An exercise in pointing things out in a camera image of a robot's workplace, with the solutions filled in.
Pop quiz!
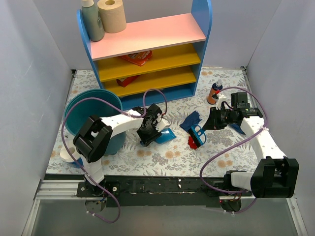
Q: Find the blue plastic dustpan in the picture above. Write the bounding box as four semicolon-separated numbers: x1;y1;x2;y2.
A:
154;128;177;145

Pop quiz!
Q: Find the blue hand brush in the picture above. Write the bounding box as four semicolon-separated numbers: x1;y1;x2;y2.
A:
188;124;206;148

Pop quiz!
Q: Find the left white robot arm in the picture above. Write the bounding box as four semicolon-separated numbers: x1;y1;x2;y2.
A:
73;104;170;197

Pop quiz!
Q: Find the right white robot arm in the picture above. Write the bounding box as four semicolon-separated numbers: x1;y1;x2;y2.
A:
202;92;299;198

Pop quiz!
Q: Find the dark blue paper scrap right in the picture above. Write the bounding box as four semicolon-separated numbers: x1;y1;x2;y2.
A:
230;124;245;135

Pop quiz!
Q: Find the dark blue paper scrap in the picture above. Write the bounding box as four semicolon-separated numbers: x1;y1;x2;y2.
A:
230;124;245;135
180;111;201;132

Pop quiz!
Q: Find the floral table cloth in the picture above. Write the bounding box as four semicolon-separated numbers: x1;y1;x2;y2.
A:
46;67;273;177

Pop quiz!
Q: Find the dark blue paper scrap middle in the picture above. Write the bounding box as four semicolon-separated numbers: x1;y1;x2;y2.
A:
180;111;201;132

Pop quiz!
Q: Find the orange spray bottle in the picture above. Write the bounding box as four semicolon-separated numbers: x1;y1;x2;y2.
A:
207;79;223;105

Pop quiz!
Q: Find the red paper scrap right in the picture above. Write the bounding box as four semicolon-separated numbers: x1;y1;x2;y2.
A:
188;136;197;149

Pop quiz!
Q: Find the red box lower shelf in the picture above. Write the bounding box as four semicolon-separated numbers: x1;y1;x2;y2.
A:
116;75;139;88

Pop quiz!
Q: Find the red box shelf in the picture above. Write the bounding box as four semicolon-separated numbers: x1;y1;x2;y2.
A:
120;51;152;66
116;75;139;88

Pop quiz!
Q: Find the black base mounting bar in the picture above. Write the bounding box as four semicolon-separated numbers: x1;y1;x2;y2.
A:
76;176;251;211

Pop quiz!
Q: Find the teal plastic bucket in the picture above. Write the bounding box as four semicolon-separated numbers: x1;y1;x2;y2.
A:
64;89;126;155

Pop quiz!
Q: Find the red box upper shelf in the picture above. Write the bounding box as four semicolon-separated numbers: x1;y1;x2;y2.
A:
120;51;152;66

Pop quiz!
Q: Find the blue pink yellow shelf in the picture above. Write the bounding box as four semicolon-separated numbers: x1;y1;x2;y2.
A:
76;0;212;110

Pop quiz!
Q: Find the white blue tape roll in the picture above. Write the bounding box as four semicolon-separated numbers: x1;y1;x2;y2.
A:
60;143;83;168

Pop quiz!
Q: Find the brown paper roll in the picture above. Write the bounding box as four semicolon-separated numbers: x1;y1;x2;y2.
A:
97;0;126;33

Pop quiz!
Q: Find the grey green bottle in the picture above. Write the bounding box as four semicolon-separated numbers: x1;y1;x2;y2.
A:
81;0;105;42

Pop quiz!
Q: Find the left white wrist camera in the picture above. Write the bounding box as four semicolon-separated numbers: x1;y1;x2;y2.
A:
156;118;170;132

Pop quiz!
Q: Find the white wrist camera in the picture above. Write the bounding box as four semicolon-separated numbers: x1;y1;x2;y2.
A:
212;91;227;109
156;118;170;132

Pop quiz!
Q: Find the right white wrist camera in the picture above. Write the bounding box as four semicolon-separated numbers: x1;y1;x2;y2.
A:
212;91;227;109

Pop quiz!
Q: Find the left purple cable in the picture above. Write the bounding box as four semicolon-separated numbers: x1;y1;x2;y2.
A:
61;88;168;224

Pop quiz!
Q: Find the purple cable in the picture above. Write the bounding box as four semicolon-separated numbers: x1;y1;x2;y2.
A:
61;88;168;224
199;86;269;214

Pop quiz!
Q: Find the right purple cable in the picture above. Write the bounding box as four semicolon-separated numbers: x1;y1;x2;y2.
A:
199;86;269;214

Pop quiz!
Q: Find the aluminium frame rail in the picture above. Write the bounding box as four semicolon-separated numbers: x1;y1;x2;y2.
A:
23;176;308;236

